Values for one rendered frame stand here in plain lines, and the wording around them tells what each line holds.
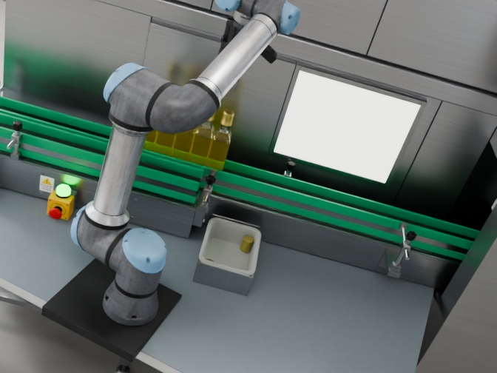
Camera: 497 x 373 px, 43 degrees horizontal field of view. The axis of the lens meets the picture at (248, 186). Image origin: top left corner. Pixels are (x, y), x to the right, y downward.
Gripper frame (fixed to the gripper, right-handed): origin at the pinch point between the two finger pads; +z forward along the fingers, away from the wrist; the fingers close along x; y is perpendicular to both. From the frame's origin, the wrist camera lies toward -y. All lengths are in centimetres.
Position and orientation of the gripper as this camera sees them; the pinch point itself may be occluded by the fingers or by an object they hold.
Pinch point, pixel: (236, 86)
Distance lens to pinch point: 193.3
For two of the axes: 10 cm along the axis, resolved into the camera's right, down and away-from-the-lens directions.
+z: -2.5, 8.0, 5.5
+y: -9.6, -2.6, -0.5
